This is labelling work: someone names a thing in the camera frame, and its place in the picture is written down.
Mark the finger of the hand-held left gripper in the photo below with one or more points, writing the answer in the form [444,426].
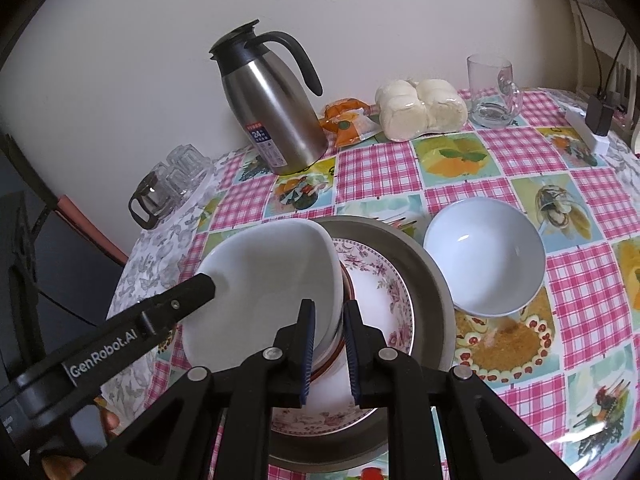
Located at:
[190,292]

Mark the bag of white steamed buns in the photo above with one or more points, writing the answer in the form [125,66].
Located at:
[420,107]

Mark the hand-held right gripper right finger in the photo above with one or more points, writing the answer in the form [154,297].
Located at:
[352,360]

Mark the clear glass mug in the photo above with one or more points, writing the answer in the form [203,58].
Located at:
[492,90]

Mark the stainless steel plate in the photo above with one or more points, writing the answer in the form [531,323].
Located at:
[430,310]

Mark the black charger adapter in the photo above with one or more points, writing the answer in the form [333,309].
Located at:
[599,115]

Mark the glass coffee pot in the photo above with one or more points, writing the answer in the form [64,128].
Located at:
[152,200]

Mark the person's left hand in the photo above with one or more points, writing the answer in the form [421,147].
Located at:
[109,420]

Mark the clear glass cup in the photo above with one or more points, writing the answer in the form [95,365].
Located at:
[179,182]
[189,160]

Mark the small white bowl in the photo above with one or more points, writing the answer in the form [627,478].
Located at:
[260,270]

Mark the orange snack packet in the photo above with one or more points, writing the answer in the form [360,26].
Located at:
[350,127]

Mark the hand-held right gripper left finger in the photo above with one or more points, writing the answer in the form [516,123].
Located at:
[307,355]

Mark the light blue bowl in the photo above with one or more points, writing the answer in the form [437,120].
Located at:
[485,255]

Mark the stainless steel thermos jug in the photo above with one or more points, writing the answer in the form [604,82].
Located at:
[270,110]

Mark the pink floral rimmed plate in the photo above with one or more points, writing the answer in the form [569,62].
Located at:
[385,290]

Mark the white power strip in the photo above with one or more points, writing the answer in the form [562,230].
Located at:
[580,122]

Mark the pink checkered tablecloth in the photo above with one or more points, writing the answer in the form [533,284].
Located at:
[575,285]

